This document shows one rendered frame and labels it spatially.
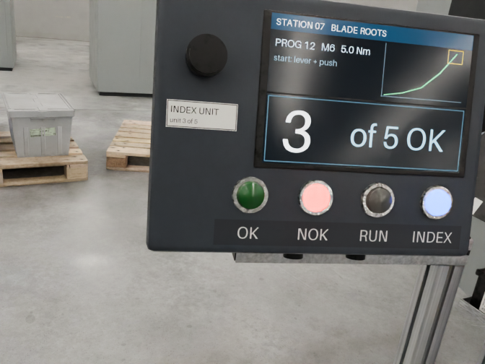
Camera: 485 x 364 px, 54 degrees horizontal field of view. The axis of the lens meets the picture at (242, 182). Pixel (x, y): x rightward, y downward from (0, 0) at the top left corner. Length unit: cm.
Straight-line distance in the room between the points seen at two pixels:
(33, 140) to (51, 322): 164
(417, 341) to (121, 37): 585
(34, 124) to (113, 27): 300
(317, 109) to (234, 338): 169
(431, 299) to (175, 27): 37
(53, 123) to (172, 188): 308
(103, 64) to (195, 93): 589
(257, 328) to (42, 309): 88
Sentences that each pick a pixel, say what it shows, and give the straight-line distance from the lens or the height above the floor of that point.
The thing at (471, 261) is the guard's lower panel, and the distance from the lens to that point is 256.
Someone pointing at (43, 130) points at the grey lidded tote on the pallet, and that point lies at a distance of 341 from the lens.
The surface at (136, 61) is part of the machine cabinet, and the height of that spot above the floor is 45.
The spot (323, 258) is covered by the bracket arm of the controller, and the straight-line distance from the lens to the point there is 46.
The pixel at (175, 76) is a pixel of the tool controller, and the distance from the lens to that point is 34.
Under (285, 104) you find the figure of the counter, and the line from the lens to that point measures 35.
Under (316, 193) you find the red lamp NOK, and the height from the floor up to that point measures 112.
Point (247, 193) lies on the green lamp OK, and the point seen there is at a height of 112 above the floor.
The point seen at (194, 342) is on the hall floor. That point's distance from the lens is 196.
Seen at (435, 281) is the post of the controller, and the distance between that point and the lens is 52.
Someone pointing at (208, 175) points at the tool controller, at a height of 113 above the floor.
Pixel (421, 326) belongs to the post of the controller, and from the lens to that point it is 55.
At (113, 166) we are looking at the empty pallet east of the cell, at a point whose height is 3.
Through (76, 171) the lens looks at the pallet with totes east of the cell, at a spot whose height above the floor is 7.
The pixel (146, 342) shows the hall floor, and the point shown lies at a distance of 195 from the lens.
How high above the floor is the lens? 124
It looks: 20 degrees down
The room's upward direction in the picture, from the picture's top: 7 degrees clockwise
